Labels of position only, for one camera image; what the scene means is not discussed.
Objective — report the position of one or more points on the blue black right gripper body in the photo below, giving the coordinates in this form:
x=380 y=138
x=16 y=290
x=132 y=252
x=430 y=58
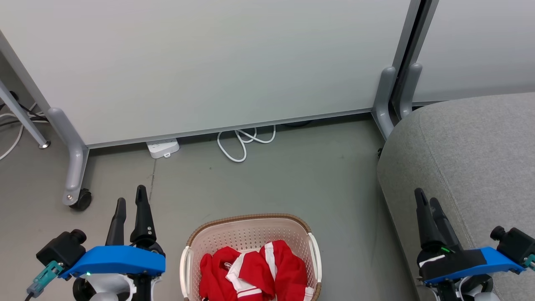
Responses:
x=459 y=263

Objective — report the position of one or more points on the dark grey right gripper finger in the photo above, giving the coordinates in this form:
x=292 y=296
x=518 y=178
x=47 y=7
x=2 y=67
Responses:
x=424 y=219
x=446 y=228

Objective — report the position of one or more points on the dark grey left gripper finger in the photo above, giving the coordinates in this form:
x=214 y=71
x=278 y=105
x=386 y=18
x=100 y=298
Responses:
x=143 y=217
x=117 y=221

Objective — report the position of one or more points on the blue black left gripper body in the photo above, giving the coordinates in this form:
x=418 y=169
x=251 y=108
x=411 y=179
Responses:
x=117 y=260

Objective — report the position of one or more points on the red and white garment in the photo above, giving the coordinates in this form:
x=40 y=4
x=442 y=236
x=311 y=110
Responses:
x=255 y=271

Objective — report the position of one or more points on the grey fabric sofa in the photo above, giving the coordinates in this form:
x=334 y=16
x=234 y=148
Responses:
x=472 y=163

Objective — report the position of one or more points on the white power strip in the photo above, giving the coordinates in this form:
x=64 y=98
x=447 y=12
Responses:
x=163 y=147

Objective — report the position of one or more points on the beige laundry basket brown rim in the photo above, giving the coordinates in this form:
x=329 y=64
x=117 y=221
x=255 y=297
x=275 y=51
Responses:
x=246 y=234

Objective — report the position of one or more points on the grey metal table leg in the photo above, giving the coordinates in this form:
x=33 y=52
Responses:
x=23 y=117

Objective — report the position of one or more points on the wide white partition panel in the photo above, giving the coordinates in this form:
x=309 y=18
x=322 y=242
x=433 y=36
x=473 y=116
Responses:
x=209 y=62

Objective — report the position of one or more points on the narrow white partition panel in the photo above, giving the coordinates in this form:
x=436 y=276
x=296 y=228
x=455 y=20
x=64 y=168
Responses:
x=480 y=46

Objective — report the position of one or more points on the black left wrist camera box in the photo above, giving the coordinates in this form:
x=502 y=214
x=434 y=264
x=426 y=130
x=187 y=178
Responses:
x=62 y=249

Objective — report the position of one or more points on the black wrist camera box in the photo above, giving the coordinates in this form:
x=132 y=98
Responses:
x=62 y=249
x=517 y=245

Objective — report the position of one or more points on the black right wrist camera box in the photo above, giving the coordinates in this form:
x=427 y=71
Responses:
x=517 y=245

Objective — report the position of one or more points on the teal right camera connector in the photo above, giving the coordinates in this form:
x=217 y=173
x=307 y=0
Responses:
x=530 y=261

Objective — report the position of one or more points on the teal camera connector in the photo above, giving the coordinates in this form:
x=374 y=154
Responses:
x=43 y=277
x=530 y=261

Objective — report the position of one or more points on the teal left camera connector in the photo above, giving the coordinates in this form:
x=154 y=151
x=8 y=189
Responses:
x=43 y=277

